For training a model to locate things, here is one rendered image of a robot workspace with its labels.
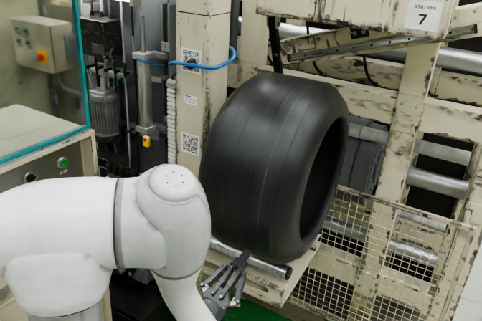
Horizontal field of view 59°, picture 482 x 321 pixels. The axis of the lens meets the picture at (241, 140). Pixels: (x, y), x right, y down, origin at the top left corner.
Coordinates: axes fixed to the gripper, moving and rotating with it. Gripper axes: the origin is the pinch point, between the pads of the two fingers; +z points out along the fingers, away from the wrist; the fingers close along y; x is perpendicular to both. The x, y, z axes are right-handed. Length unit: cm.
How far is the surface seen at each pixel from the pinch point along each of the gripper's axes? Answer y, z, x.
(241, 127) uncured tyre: 6.6, 16.0, -35.2
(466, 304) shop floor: -78, 116, 135
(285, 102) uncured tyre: -1.7, 26.7, -39.4
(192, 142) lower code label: 32.1, 24.8, -15.7
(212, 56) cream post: 26, 35, -44
